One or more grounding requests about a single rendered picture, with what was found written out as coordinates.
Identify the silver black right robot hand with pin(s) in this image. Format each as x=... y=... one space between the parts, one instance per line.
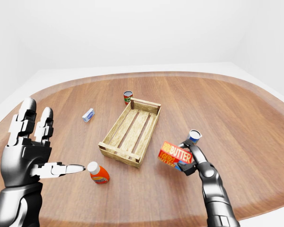
x=195 y=159

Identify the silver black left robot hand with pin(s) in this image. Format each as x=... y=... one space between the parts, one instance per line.
x=19 y=160

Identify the red yellow butter box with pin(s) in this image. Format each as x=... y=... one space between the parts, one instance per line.
x=175 y=156

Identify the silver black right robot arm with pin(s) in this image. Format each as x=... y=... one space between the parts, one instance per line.
x=217 y=201

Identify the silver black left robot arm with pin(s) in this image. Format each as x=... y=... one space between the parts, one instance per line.
x=16 y=208

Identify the wooden slat tray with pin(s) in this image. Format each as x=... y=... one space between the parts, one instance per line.
x=130 y=132

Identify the blue white tin can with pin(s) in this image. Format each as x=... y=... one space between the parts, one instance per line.
x=194 y=136

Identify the orange bottle with white cap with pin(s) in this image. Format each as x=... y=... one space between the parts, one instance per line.
x=99 y=174

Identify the small blue white box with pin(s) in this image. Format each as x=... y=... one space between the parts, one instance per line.
x=88 y=115

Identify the red green tin can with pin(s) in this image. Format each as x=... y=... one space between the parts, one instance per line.
x=128 y=97

